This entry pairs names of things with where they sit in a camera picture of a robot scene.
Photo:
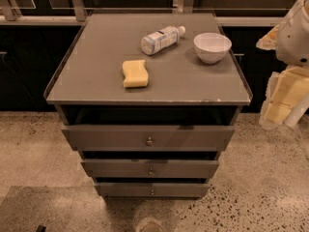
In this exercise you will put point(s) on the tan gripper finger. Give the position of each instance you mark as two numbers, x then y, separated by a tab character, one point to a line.
269	40

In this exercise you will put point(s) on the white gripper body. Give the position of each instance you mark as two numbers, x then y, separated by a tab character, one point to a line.
294	43

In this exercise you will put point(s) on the grey drawer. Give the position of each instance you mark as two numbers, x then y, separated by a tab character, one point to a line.
149	168
152	190
148	138

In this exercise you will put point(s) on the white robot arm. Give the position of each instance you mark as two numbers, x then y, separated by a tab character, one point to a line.
293	36

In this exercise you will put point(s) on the grey drawer cabinet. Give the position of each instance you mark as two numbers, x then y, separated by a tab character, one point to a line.
87	88

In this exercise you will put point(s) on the grey bottom drawer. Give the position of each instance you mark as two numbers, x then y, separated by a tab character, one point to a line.
152	190

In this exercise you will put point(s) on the grey top drawer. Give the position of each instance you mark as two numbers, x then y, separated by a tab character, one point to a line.
148	138

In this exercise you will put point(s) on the white pillar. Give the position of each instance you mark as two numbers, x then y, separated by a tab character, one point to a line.
297	112

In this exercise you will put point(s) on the white bowl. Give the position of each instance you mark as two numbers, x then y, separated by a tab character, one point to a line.
211	47

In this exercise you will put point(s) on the clear plastic water bottle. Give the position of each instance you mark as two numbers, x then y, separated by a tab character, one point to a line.
161	39

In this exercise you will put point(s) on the yellow sponge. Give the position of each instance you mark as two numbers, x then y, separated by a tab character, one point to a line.
135	74

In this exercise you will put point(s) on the metal railing frame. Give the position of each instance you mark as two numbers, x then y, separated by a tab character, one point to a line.
74	12

